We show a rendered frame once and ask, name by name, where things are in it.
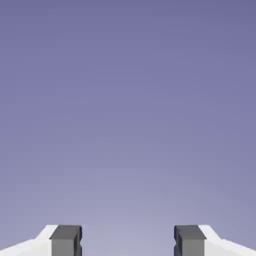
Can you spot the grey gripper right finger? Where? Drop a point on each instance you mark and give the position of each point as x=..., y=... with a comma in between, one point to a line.
x=191, y=243

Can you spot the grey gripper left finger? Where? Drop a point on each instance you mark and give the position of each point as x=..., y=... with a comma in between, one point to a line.
x=64, y=243

